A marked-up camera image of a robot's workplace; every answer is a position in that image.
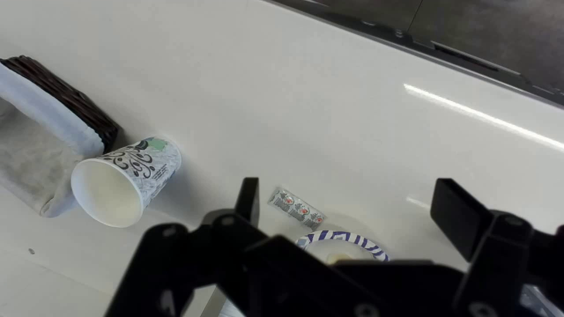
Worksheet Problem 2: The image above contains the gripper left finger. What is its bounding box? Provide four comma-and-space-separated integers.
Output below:
104, 177, 335, 317

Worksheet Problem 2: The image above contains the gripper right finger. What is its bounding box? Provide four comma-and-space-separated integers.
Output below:
430, 178, 564, 317

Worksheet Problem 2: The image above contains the dark wicker basket with liner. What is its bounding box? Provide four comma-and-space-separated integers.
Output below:
0, 55, 119, 218

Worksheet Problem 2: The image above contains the small printed sachet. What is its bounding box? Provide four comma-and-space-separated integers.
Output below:
267, 187, 327, 231

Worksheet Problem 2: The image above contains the printed white paper cup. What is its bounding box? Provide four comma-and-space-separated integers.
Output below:
71, 136, 182, 228

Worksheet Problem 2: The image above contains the blue striped paper plate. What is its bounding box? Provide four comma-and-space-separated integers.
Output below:
296, 230, 390, 265

